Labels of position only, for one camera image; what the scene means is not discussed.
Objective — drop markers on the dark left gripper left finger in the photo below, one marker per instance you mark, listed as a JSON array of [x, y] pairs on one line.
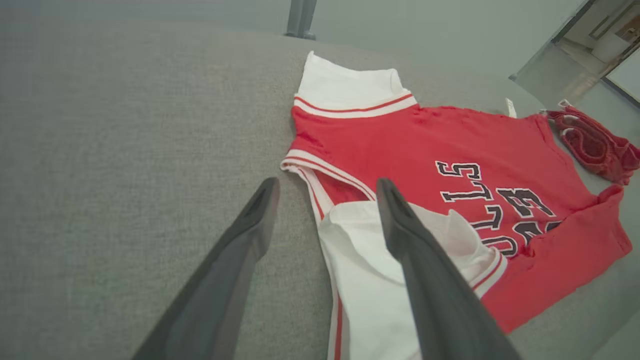
[[225, 280]]

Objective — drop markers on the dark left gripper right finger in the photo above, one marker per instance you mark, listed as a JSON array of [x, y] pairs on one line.
[[435, 300]]

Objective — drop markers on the red white basketball jersey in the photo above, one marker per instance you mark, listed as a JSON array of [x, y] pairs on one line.
[[425, 145]]

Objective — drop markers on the red shorts with white stripe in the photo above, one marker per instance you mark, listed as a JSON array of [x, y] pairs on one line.
[[595, 145]]

